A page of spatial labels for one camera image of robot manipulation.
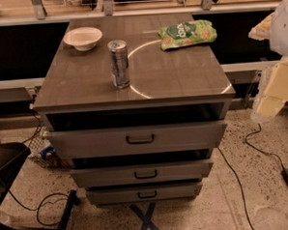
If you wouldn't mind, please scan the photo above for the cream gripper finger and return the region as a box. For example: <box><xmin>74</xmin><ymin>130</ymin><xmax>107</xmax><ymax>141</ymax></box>
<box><xmin>248</xmin><ymin>13</ymin><xmax>274</xmax><ymax>41</ymax></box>
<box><xmin>250</xmin><ymin>58</ymin><xmax>288</xmax><ymax>123</ymax></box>

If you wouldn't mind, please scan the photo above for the silver blue redbull can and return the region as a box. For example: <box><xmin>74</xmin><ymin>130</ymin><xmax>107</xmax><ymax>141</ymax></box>
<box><xmin>107</xmin><ymin>40</ymin><xmax>130</xmax><ymax>88</ymax></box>

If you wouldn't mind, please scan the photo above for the grey drawer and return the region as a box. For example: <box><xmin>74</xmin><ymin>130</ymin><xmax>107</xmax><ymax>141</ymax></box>
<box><xmin>71</xmin><ymin>159</ymin><xmax>214</xmax><ymax>187</ymax></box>
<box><xmin>86</xmin><ymin>182</ymin><xmax>203</xmax><ymax>206</ymax></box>
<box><xmin>48</xmin><ymin>121</ymin><xmax>227</xmax><ymax>159</ymax></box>

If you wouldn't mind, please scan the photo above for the black floor cable right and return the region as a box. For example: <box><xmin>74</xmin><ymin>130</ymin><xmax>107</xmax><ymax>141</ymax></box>
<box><xmin>216</xmin><ymin>121</ymin><xmax>288</xmax><ymax>230</ymax></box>

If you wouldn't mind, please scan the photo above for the green snack bag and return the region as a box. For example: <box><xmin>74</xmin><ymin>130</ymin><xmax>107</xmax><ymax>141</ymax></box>
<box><xmin>158</xmin><ymin>20</ymin><xmax>217</xmax><ymax>51</ymax></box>

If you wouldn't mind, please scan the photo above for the black floor cable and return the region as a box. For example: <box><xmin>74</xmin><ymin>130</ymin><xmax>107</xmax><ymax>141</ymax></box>
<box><xmin>216</xmin><ymin>121</ymin><xmax>288</xmax><ymax>230</ymax></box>
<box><xmin>7</xmin><ymin>187</ymin><xmax>73</xmax><ymax>229</ymax></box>

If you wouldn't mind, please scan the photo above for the wire basket with items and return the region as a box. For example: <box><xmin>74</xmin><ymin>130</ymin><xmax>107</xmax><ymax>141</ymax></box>
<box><xmin>28</xmin><ymin>127</ymin><xmax>71</xmax><ymax>168</ymax></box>

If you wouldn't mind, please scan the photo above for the black chair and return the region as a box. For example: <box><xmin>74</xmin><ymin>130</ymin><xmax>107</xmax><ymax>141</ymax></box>
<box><xmin>0</xmin><ymin>124</ymin><xmax>80</xmax><ymax>230</ymax></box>

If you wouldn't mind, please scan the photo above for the white paper bowl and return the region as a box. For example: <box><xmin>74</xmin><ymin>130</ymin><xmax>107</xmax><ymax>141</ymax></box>
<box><xmin>63</xmin><ymin>27</ymin><xmax>102</xmax><ymax>51</ymax></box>

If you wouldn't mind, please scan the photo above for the bottom grey drawer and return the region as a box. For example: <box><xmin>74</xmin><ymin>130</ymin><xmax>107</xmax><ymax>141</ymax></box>
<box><xmin>86</xmin><ymin>182</ymin><xmax>203</xmax><ymax>206</ymax></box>

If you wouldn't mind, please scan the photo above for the black floor cable left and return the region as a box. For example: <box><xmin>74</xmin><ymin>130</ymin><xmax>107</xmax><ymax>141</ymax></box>
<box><xmin>7</xmin><ymin>187</ymin><xmax>73</xmax><ymax>229</ymax></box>

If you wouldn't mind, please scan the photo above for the top grey drawer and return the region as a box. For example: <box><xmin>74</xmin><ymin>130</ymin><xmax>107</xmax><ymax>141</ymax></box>
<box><xmin>48</xmin><ymin>121</ymin><xmax>227</xmax><ymax>159</ymax></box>

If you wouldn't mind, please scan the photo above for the middle grey drawer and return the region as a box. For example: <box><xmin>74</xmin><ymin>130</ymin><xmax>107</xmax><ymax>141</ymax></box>
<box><xmin>71</xmin><ymin>159</ymin><xmax>214</xmax><ymax>187</ymax></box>

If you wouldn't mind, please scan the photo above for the grey drawer cabinet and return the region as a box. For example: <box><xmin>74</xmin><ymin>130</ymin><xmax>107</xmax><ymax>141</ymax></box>
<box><xmin>35</xmin><ymin>14</ymin><xmax>235</xmax><ymax>192</ymax></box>

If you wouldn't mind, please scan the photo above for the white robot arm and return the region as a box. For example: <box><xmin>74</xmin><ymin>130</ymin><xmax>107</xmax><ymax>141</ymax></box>
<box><xmin>248</xmin><ymin>0</ymin><xmax>288</xmax><ymax>124</ymax></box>

